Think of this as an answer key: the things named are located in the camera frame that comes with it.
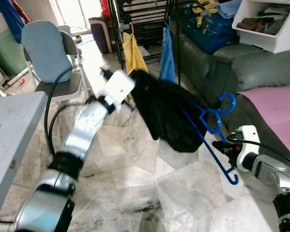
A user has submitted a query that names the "black garment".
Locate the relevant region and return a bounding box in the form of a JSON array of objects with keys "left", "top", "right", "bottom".
[{"left": 129, "top": 70, "right": 211, "bottom": 153}]

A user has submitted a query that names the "yellow t-shirt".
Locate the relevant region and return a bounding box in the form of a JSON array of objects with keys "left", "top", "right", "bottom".
[{"left": 122, "top": 33, "right": 149, "bottom": 75}]

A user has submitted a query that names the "mauve blanket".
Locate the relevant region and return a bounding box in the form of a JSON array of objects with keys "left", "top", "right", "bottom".
[{"left": 237, "top": 85, "right": 290, "bottom": 160}]

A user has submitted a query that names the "blue t-shirt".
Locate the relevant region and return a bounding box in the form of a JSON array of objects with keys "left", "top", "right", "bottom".
[{"left": 159, "top": 27, "right": 177, "bottom": 83}]

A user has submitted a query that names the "grey folding chair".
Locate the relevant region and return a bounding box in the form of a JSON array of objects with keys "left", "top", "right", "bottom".
[{"left": 21, "top": 27, "right": 94, "bottom": 104}]

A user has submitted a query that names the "dark purple upholstered seat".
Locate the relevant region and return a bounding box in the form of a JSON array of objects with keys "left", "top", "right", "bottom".
[{"left": 89, "top": 16, "right": 114, "bottom": 55}]

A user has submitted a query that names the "black metal drying rack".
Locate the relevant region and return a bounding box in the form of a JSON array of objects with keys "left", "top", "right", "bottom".
[{"left": 108, "top": 0, "right": 218, "bottom": 73}]

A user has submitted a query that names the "grey green sofa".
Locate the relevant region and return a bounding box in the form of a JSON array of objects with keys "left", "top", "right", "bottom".
[{"left": 176, "top": 34, "right": 290, "bottom": 174}]

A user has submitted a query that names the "light blue cushion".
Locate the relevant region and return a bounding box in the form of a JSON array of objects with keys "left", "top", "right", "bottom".
[{"left": 21, "top": 20, "right": 73, "bottom": 84}]

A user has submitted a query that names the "white plastic basket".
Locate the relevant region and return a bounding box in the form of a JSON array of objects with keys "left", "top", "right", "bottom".
[{"left": 232, "top": 0, "right": 290, "bottom": 54}]

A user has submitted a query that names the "mustard crumpled garment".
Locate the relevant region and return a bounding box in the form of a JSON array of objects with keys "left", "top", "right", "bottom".
[{"left": 192, "top": 0, "right": 220, "bottom": 27}]

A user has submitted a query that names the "white folding table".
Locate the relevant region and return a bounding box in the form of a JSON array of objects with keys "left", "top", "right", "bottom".
[{"left": 0, "top": 92, "right": 48, "bottom": 218}]

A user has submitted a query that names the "brown folded garment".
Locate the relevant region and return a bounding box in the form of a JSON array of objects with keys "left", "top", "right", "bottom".
[{"left": 237, "top": 17, "right": 276, "bottom": 33}]

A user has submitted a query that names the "green upholstered seat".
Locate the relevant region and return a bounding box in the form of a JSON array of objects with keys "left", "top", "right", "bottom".
[{"left": 0, "top": 30, "right": 27, "bottom": 77}]

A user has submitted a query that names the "light blue folded cloth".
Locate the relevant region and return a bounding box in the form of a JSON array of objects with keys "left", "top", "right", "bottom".
[{"left": 216, "top": 0, "right": 242, "bottom": 19}]

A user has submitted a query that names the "royal blue fabric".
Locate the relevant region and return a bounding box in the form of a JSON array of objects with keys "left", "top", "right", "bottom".
[{"left": 0, "top": 0, "right": 25, "bottom": 44}]

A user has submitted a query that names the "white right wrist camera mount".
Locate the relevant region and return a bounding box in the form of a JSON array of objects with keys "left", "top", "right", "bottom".
[{"left": 236, "top": 125, "right": 261, "bottom": 167}]

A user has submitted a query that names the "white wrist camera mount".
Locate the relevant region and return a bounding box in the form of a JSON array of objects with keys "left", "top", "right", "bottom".
[
  {"left": 102, "top": 70, "right": 137, "bottom": 104},
  {"left": 236, "top": 125, "right": 261, "bottom": 167}
]

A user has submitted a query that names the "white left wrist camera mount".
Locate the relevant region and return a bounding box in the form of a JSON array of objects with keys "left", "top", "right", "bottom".
[{"left": 102, "top": 70, "right": 137, "bottom": 104}]

